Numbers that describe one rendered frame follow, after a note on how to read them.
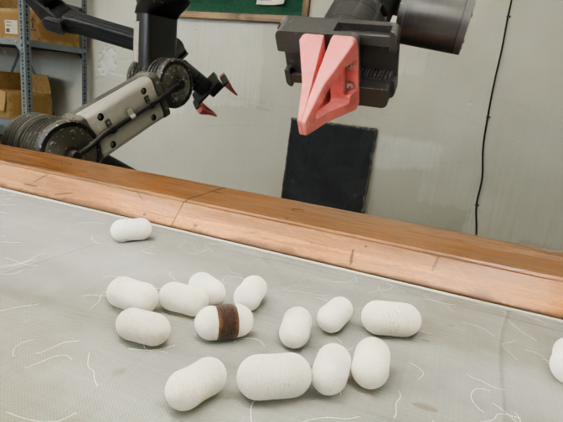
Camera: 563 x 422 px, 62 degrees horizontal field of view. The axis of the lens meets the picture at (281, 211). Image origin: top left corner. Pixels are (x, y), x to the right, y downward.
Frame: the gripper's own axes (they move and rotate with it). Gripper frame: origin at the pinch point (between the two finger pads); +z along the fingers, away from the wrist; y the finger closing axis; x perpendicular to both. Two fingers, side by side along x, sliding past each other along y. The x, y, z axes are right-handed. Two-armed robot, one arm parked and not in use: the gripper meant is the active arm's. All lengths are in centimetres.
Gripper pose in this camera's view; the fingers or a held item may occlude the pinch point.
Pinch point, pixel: (306, 121)
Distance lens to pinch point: 36.7
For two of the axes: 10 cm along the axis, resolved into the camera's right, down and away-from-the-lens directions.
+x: 1.5, 6.2, 7.7
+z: -3.6, 7.6, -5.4
